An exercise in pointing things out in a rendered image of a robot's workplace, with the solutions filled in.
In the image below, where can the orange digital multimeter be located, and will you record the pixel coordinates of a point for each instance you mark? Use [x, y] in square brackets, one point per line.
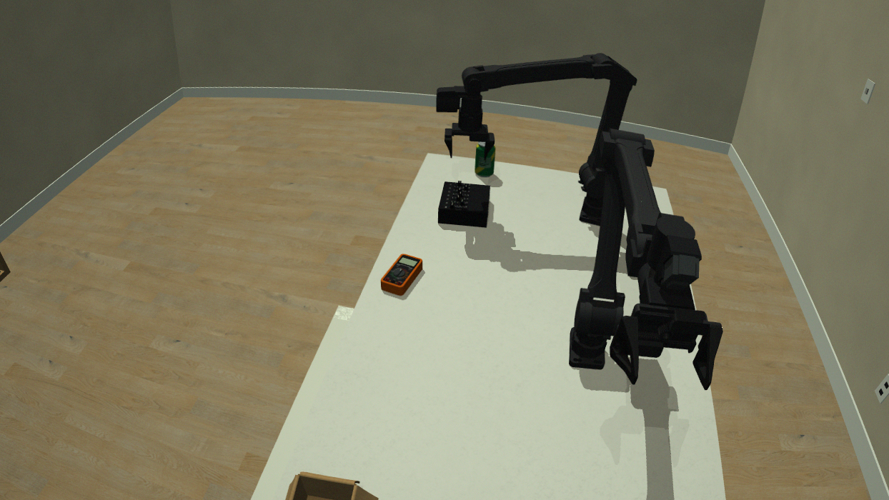
[401, 274]

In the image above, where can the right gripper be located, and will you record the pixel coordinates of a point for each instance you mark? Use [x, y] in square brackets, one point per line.
[470, 126]

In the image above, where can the brown cardboard box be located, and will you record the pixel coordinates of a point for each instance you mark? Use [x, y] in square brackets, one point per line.
[308, 486]

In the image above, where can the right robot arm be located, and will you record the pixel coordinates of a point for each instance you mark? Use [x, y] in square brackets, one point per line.
[481, 78]

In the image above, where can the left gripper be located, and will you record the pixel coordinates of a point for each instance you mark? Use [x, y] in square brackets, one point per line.
[656, 326]

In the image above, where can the black lighting desk fader panel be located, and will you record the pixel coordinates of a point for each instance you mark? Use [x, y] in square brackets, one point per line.
[472, 211]

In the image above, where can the green and yellow drink can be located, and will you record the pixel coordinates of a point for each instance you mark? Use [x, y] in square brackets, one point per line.
[484, 168]

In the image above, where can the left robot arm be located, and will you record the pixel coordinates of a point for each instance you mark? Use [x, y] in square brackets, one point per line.
[673, 246]

